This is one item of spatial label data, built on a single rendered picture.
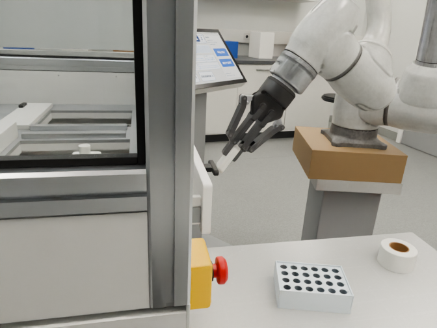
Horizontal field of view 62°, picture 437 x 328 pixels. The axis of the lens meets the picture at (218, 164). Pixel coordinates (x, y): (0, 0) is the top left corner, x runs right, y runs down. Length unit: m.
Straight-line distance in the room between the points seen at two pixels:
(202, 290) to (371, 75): 0.58
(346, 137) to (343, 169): 0.11
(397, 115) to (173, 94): 0.99
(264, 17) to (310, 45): 4.04
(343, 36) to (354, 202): 0.68
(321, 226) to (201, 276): 0.89
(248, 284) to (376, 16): 0.67
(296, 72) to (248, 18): 3.96
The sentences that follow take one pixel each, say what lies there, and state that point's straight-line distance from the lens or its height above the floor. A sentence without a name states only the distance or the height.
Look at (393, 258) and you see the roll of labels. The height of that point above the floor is 0.79.
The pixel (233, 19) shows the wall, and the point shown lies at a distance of 4.66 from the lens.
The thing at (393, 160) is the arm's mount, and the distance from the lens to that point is 1.27.
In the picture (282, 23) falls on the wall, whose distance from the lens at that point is 4.93.
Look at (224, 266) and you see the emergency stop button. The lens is 0.53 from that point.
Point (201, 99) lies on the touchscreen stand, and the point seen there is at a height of 0.88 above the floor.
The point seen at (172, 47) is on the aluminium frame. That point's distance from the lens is 0.29.
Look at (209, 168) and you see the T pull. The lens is 0.81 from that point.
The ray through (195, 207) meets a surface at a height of 0.87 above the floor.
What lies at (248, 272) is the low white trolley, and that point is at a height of 0.76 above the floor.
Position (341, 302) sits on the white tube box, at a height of 0.78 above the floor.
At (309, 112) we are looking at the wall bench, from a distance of 4.47.
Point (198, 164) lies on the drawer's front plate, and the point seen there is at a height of 0.93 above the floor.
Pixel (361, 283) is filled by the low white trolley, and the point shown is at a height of 0.76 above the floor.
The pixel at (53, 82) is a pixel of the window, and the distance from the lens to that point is 0.31.
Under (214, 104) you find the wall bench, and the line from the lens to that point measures 3.92.
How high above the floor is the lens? 1.20
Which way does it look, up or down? 21 degrees down
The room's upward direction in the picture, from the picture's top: 3 degrees clockwise
